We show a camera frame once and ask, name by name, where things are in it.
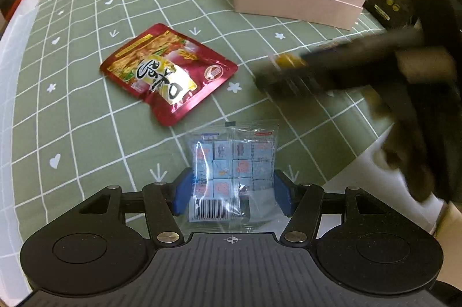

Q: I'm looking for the clear packet of blue cubes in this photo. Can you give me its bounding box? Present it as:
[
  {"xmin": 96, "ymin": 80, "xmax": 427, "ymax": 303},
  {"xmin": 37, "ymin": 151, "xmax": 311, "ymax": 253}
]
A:
[{"xmin": 179, "ymin": 119, "xmax": 280, "ymax": 232}]

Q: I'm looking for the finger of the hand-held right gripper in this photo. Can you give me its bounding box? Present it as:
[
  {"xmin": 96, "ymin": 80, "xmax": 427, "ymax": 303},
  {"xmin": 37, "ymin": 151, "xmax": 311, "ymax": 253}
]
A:
[
  {"xmin": 254, "ymin": 67, "xmax": 362, "ymax": 93},
  {"xmin": 299, "ymin": 31, "xmax": 424, "ymax": 59}
]

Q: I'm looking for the green checked tablecloth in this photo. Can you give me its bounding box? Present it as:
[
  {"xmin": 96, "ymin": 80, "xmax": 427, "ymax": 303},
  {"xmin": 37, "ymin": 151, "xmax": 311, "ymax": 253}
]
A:
[{"xmin": 0, "ymin": 0, "xmax": 434, "ymax": 257}]

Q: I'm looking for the red snack pouch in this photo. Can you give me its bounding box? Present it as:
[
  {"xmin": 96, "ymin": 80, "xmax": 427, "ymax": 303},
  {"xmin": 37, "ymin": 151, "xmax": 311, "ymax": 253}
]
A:
[{"xmin": 100, "ymin": 23, "xmax": 239, "ymax": 127}]

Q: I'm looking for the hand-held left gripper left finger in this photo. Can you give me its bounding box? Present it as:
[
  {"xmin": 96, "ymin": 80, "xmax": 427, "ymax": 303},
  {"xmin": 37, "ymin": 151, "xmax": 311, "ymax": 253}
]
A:
[{"xmin": 77, "ymin": 168, "xmax": 193, "ymax": 246}]

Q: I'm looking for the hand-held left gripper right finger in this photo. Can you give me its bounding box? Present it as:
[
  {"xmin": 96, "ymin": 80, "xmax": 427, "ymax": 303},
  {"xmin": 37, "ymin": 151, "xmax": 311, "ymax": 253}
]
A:
[{"xmin": 273, "ymin": 169, "xmax": 392, "ymax": 246}]

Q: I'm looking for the person's right forearm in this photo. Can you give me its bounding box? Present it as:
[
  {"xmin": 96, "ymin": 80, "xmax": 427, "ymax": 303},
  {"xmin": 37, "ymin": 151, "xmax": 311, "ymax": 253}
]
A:
[{"xmin": 375, "ymin": 0, "xmax": 462, "ymax": 206}]

